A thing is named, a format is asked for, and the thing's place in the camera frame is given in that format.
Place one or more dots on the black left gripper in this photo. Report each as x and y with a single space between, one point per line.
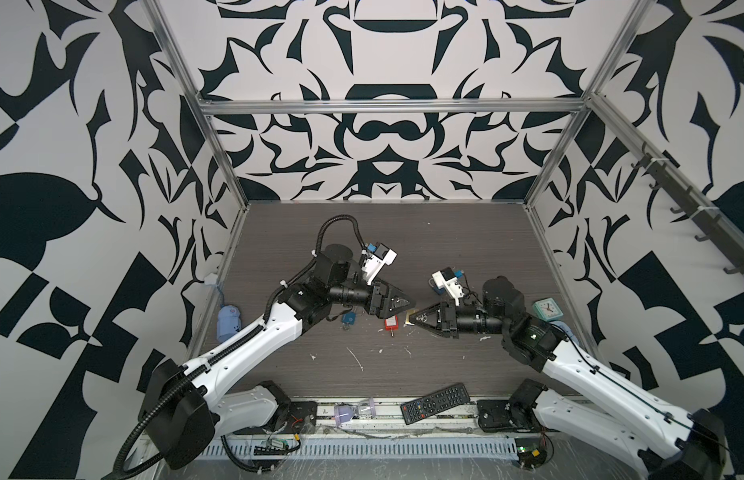
381 309

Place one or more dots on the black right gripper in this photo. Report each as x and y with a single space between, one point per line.
448 318

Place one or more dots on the brass padlock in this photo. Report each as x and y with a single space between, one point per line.
408 318

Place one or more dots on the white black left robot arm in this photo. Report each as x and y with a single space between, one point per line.
187 406

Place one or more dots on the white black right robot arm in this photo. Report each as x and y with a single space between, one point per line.
658 439

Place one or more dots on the red safety padlock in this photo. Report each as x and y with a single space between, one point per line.
391 325

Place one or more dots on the small dark blue padlock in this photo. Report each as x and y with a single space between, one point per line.
348 320

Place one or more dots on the black remote control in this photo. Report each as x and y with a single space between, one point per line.
435 403

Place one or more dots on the teal alarm clock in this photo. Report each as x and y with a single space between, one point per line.
548 310

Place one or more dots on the clear safety glasses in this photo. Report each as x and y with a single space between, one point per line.
362 410

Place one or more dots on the light blue round device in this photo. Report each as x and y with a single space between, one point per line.
566 329

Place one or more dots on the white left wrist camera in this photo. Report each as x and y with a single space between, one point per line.
374 259

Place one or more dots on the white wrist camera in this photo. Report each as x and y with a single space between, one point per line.
447 282
374 259

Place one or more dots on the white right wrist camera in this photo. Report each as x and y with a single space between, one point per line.
447 282

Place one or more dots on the white slotted cable duct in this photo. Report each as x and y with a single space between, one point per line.
360 448

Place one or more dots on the light blue device left wall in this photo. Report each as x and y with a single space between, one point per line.
228 323

